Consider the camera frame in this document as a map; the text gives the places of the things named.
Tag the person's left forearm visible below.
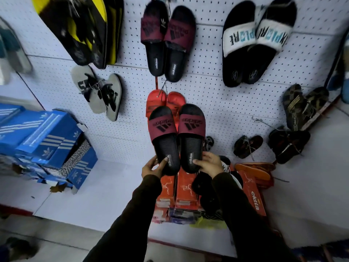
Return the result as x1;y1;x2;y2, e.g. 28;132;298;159
83;174;163;262

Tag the dark gold-striped sandal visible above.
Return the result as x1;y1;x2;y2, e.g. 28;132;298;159
301;86;329;122
282;84;305;132

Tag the person's left hand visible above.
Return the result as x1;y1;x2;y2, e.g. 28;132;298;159
141;155;169;179

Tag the black strapped sandal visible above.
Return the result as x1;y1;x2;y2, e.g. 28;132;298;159
267;126;311;165

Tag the multicoloured shoe box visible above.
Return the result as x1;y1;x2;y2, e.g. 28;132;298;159
151;207;203;225

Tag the small black patterned sandal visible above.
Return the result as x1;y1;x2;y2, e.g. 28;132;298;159
203;136;215;152

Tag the dark shoe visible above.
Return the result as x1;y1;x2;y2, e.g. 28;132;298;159
0;237;39;262

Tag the metal pegboard hook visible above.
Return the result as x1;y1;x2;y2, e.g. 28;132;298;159
251;116;284;132

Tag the yellow and black flip-flop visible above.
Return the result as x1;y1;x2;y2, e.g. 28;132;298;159
102;0;125;66
30;0;108;70

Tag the grey flip-flop black strap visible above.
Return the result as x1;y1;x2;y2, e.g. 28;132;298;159
71;65;107;114
101;74;123;122

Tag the blue patterned shoe box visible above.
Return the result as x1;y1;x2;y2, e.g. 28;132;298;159
44;139;98;194

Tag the orange shoe box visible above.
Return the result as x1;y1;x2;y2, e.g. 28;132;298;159
237;170;267;217
175;167;199;211
156;174;177;209

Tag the red slide sandal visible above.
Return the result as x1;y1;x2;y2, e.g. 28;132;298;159
166;92;186;132
146;89;167;119

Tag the orange flat sandal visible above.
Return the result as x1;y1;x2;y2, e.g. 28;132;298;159
234;162;276;188

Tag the white strap black slide sandal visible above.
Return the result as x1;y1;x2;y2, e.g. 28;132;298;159
242;0;298;85
222;0;257;88

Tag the grey teal sandal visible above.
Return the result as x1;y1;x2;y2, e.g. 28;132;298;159
0;17;34;85

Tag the person's right hand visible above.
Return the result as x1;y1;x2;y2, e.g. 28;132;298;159
193;151;224;179

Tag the blue striped shoe box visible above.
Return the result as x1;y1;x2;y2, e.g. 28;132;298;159
0;103;25;126
0;110;66;156
16;113;83;170

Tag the fuzzy maroon black slide sandal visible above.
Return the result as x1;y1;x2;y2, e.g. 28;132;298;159
140;0;169;77
164;5;196;83

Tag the maroon strap black slide sandal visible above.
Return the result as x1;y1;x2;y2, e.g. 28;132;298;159
178;104;206;174
148;106;181;176

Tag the black and white sneaker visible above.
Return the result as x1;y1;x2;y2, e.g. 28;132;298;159
191;155;244;219

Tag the person's right forearm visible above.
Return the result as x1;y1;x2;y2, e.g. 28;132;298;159
211;172;298;262

